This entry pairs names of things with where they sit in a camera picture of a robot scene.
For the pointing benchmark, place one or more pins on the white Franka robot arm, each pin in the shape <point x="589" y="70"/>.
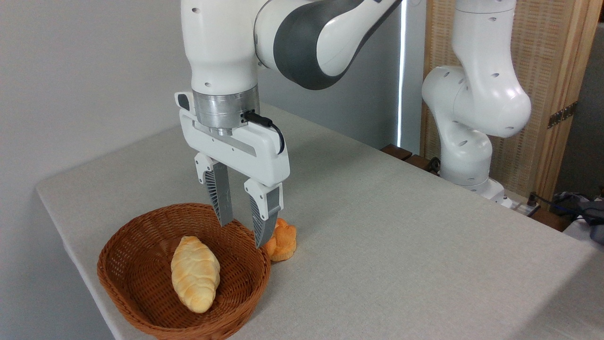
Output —
<point x="476" y="94"/>

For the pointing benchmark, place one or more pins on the brown wicker basket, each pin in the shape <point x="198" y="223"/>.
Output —
<point x="141" y="274"/>

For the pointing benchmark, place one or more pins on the wooden rattan folding screen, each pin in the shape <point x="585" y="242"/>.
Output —
<point x="547" y="56"/>

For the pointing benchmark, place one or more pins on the long pale bread roll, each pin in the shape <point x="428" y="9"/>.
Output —
<point x="195" y="276"/>

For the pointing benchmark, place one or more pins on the dark brown wooden block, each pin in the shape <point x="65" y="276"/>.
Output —
<point x="549" y="219"/>
<point x="396" y="151"/>
<point x="417" y="162"/>

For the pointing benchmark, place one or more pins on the metal screen hinge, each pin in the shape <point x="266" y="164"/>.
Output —
<point x="561" y="114"/>

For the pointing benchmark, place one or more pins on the small orange bread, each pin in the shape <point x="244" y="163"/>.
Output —
<point x="284" y="243"/>

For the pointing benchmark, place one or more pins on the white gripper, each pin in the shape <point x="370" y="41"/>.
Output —
<point x="255" y="151"/>

